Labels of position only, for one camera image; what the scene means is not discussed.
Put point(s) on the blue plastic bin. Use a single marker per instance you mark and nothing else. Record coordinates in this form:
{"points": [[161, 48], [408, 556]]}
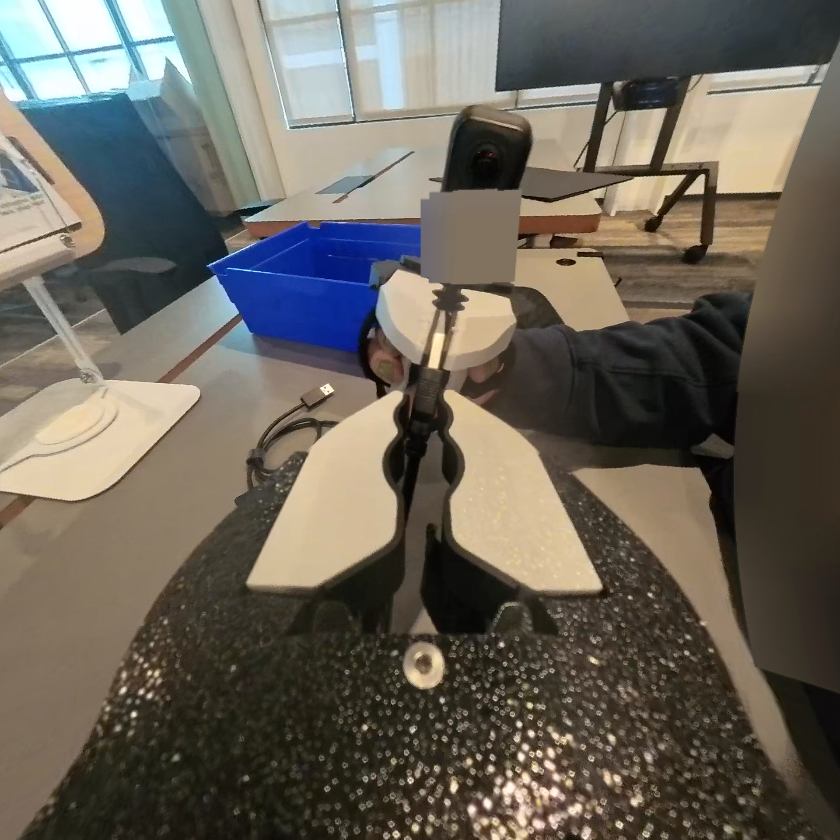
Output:
{"points": [[308, 289]]}

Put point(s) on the white document stand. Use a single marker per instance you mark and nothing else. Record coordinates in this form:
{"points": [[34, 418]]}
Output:
{"points": [[98, 433]]}

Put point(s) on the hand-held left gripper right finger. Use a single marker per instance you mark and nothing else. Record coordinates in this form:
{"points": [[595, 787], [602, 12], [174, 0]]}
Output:
{"points": [[518, 518]]}

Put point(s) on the black wheeled monitor stand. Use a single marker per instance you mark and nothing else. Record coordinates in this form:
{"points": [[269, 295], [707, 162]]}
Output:
{"points": [[682, 197]]}

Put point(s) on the cardboard box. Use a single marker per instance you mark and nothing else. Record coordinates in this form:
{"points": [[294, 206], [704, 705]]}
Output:
{"points": [[184, 131]]}

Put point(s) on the black office chair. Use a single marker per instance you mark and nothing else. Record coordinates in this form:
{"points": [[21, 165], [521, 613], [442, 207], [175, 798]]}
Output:
{"points": [[131, 216]]}

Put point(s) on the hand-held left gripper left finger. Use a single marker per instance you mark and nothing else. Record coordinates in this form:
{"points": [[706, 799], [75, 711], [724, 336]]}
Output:
{"points": [[328, 518]]}

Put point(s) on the black monitor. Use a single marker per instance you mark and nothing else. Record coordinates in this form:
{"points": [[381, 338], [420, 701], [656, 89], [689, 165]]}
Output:
{"points": [[656, 39]]}

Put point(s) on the brown edged grey table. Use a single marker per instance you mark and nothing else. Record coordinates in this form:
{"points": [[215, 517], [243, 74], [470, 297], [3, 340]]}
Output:
{"points": [[394, 197]]}

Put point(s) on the person's right hand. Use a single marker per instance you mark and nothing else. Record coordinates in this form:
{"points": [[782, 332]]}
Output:
{"points": [[387, 361]]}

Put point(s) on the thin black mat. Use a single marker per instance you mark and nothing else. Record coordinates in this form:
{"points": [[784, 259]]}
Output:
{"points": [[577, 182]]}

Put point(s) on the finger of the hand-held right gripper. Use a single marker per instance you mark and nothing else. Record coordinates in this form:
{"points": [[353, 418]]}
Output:
{"points": [[482, 328], [407, 315]]}

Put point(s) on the black media box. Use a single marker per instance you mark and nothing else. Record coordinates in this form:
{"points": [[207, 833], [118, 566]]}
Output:
{"points": [[649, 92]]}

